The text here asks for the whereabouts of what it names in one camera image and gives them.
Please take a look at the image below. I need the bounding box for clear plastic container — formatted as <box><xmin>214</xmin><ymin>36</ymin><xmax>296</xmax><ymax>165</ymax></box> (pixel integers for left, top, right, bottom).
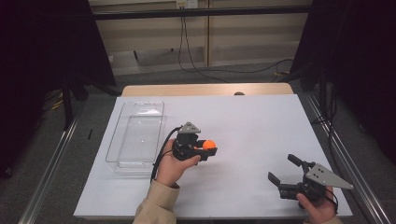
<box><xmin>105</xmin><ymin>101</ymin><xmax>167</xmax><ymax>178</ymax></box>

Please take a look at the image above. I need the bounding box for black metal stand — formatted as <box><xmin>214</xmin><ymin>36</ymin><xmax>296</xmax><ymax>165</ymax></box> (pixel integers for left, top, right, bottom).
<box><xmin>60</xmin><ymin>73</ymin><xmax>123</xmax><ymax>132</ymax></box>

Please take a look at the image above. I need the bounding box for black metal bar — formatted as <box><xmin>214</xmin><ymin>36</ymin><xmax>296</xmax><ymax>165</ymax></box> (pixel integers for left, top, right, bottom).
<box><xmin>92</xmin><ymin>5</ymin><xmax>313</xmax><ymax>21</ymax></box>

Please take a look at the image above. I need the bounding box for person's left hand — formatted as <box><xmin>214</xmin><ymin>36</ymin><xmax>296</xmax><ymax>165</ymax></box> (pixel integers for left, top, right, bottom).
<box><xmin>155</xmin><ymin>139</ymin><xmax>202</xmax><ymax>188</ymax></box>

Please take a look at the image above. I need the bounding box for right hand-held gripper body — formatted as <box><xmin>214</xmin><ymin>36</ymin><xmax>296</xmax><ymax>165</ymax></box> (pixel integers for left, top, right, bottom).
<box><xmin>278</xmin><ymin>161</ymin><xmax>355</xmax><ymax>202</ymax></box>

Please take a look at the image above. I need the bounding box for white table sheet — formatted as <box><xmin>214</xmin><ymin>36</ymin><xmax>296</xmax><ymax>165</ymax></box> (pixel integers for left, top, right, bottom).
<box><xmin>73</xmin><ymin>93</ymin><xmax>354</xmax><ymax>220</ymax></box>

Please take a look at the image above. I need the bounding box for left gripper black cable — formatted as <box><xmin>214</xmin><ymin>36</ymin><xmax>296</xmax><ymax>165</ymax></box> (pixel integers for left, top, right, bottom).
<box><xmin>149</xmin><ymin>125</ymin><xmax>183</xmax><ymax>184</ymax></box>

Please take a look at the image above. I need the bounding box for orange table tennis ball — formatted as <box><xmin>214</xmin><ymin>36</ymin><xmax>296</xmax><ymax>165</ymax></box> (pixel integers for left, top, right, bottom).
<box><xmin>202</xmin><ymin>139</ymin><xmax>218</xmax><ymax>151</ymax></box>

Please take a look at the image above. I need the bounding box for white wall outlet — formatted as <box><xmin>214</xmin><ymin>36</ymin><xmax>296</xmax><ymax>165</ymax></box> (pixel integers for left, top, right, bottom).
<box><xmin>176</xmin><ymin>0</ymin><xmax>199</xmax><ymax>9</ymax></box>

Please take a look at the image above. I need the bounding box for black curtain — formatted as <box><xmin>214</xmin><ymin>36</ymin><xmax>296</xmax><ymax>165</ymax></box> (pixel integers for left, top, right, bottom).
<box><xmin>0</xmin><ymin>0</ymin><xmax>117</xmax><ymax>180</ymax></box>
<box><xmin>290</xmin><ymin>0</ymin><xmax>396</xmax><ymax>166</ymax></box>

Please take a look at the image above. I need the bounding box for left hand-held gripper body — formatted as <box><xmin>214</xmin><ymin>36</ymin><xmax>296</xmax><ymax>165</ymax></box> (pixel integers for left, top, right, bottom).
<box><xmin>172</xmin><ymin>121</ymin><xmax>202</xmax><ymax>161</ymax></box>

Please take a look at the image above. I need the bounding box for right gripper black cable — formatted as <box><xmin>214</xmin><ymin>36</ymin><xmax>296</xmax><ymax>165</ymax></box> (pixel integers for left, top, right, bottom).
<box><xmin>325</xmin><ymin>187</ymin><xmax>340</xmax><ymax>214</ymax></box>

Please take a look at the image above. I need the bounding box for person's right hand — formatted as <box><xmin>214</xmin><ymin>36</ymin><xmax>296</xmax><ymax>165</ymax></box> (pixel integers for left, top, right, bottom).
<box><xmin>297</xmin><ymin>186</ymin><xmax>339</xmax><ymax>224</ymax></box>

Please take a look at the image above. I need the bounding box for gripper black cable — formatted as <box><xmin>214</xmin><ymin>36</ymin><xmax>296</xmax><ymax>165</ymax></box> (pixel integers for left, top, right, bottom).
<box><xmin>325</xmin><ymin>187</ymin><xmax>340</xmax><ymax>214</ymax></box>
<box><xmin>149</xmin><ymin>125</ymin><xmax>183</xmax><ymax>184</ymax></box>

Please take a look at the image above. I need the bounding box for black power cable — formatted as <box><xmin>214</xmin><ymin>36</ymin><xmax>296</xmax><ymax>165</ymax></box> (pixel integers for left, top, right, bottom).
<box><xmin>184</xmin><ymin>17</ymin><xmax>295</xmax><ymax>75</ymax></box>
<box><xmin>177</xmin><ymin>17</ymin><xmax>231</xmax><ymax>84</ymax></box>

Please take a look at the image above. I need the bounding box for aluminium rail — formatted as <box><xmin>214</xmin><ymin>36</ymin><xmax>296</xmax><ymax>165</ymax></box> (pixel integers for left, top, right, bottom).
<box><xmin>303</xmin><ymin>92</ymin><xmax>396</xmax><ymax>224</ymax></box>
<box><xmin>18</xmin><ymin>102</ymin><xmax>86</xmax><ymax>224</ymax></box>

